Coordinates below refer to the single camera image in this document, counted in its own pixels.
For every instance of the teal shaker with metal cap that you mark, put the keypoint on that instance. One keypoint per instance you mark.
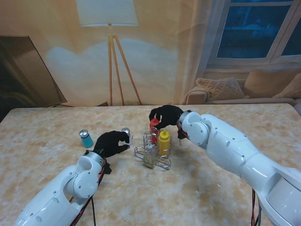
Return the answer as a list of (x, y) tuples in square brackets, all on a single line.
[(87, 141)]

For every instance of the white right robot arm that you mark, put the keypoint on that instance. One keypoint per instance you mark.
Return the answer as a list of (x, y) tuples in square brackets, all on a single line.
[(235, 150)]

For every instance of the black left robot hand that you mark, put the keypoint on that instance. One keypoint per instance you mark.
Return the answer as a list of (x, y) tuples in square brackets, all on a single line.
[(109, 143)]

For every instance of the yellow squeeze bottle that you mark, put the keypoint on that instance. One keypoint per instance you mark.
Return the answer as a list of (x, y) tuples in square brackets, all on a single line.
[(163, 142)]

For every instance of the window with white frame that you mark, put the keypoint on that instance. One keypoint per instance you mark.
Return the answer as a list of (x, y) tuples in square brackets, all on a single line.
[(247, 30)]

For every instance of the clear square glass bottle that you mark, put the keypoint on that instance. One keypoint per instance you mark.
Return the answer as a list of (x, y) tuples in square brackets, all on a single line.
[(150, 159)]

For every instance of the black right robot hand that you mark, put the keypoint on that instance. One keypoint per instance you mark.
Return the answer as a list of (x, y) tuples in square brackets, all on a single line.
[(169, 115)]

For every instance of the beige sofa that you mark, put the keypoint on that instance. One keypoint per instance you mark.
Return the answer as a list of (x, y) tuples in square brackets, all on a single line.
[(258, 99)]

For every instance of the tripod floor lamp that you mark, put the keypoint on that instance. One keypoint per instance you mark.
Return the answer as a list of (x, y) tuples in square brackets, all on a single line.
[(108, 14)]

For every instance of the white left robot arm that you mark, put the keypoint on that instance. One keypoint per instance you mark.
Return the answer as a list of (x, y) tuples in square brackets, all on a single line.
[(54, 200)]

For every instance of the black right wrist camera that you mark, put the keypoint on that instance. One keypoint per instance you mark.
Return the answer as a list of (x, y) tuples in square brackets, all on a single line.
[(182, 135)]

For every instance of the white shaker with metal cap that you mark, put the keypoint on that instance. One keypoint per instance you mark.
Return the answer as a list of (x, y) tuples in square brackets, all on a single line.
[(125, 131)]

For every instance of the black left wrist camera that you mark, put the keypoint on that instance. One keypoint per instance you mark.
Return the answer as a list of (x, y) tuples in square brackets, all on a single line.
[(107, 168)]

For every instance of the red squeeze bottle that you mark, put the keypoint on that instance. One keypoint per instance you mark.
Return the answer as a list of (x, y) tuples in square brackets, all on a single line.
[(154, 123)]

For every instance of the knitted beige cushion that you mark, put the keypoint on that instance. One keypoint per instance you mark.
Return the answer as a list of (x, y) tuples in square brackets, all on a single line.
[(221, 88)]

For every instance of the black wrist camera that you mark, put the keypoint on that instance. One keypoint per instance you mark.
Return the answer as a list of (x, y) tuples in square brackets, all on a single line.
[(182, 135), (107, 168)]

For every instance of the dark flat television screen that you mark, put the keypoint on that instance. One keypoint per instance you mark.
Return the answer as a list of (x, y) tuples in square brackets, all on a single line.
[(21, 77)]

